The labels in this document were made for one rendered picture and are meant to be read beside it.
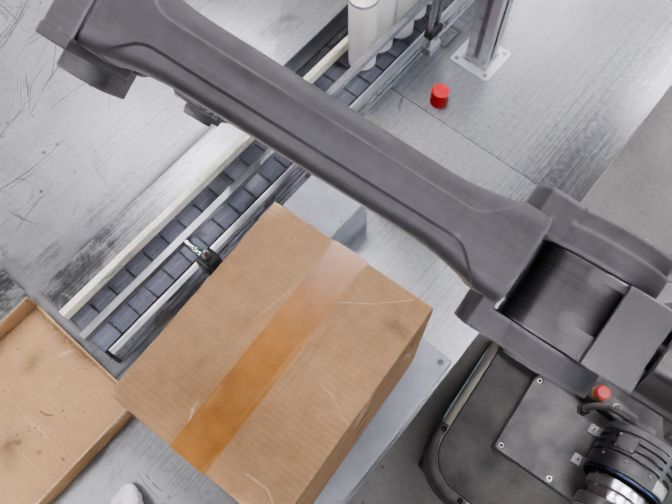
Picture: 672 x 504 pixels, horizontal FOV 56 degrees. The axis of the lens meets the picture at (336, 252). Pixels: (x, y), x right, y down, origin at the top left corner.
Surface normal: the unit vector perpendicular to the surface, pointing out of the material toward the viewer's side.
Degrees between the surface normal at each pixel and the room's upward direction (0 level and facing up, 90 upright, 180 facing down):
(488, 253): 29
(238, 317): 0
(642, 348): 24
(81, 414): 0
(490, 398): 0
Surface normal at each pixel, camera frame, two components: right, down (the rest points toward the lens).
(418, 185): -0.03, 0.10
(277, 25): -0.02, -0.39
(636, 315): -0.25, -0.05
